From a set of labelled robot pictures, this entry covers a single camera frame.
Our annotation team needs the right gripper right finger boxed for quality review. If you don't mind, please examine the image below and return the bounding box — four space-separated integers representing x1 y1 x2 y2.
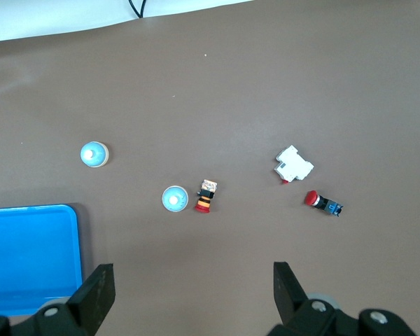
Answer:
268 261 341 336

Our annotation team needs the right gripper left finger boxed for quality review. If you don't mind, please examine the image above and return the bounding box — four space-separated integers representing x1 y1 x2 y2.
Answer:
34 263 117 336

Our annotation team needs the light blue call bell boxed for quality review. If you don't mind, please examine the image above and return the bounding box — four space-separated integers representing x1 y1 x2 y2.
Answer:
79 141 110 169
161 185 190 214

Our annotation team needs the blue plastic tray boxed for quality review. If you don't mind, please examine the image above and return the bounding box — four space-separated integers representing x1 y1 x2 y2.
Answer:
0 204 83 316

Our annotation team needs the red orange emergency stop button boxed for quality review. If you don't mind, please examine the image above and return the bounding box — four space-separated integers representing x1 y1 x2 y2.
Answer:
194 179 218 214

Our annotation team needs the white circuit breaker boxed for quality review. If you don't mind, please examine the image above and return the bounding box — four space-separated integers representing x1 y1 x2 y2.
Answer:
273 145 315 186

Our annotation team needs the red push button switch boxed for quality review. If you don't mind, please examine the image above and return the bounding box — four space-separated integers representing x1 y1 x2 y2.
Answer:
304 190 347 218

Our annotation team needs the thin black cable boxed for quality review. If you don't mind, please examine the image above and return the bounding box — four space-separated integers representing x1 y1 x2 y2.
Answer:
127 0 148 19

